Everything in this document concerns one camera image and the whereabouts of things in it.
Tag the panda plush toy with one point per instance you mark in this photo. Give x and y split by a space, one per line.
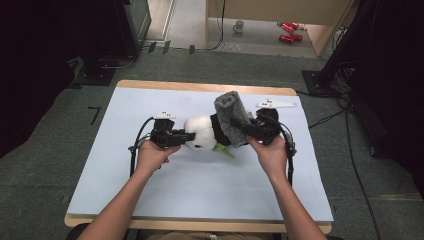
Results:
201 131

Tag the pale blue table mat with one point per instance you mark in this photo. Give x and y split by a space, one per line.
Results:
200 190

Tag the person's right hand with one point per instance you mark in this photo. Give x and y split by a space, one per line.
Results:
273 160

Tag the black flat stand base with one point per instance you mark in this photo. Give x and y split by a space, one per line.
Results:
95 75

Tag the grey fluffy towel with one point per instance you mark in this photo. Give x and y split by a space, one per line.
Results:
231 116

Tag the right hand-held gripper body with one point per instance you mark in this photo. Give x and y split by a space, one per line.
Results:
266 128

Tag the person's left hand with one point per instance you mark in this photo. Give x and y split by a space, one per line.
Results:
151 160

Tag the beige mug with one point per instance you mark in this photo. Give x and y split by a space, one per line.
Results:
238 26

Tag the wooden table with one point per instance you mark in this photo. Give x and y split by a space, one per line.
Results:
206 87

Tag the black metal stand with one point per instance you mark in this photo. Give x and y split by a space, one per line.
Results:
336 60

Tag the person's beige clothing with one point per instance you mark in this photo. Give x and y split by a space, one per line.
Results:
206 236

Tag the beige wooden desk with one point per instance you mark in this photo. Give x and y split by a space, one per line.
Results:
283 10

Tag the red can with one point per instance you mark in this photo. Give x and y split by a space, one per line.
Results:
287 27
295 25
286 38
298 37

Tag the black cabinet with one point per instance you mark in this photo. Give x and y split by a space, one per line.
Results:
133 26

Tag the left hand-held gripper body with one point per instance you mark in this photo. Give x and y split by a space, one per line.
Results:
163 136

